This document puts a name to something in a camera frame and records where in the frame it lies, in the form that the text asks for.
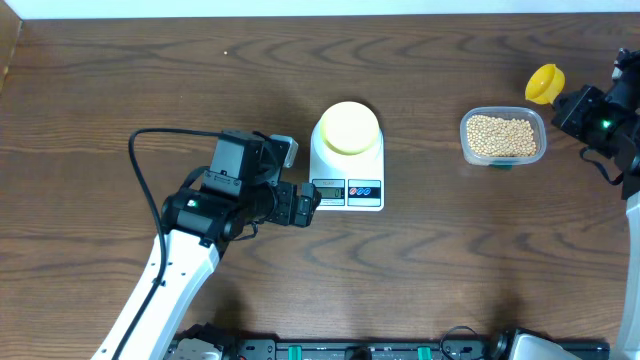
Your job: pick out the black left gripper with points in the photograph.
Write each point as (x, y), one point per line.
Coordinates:
(302, 208)

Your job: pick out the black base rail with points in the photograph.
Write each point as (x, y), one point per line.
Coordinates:
(203, 342)

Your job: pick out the white digital kitchen scale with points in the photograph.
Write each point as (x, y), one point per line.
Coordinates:
(348, 182)

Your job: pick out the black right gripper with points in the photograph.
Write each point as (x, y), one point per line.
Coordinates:
(570, 118)

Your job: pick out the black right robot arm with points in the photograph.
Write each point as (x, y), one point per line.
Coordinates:
(607, 122)

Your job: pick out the yellow measuring scoop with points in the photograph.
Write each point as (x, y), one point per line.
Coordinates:
(545, 85)

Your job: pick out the clear container of soybeans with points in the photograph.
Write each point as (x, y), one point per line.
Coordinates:
(502, 136)

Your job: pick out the yellow plastic bowl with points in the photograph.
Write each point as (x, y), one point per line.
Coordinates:
(349, 128)

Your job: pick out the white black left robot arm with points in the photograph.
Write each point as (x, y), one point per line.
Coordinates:
(241, 189)

